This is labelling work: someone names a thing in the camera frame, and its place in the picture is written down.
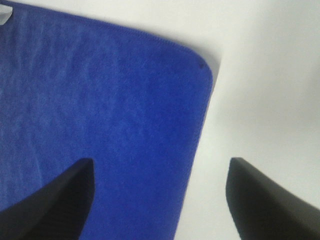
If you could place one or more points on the white towel label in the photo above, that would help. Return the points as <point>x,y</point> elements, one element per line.
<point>5,13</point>

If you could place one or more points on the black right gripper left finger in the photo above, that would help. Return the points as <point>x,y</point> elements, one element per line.
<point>57,211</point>

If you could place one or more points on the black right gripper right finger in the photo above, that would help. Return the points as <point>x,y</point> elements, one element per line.
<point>263,210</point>

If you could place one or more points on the blue microfibre towel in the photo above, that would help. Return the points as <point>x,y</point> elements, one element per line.
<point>73,87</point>

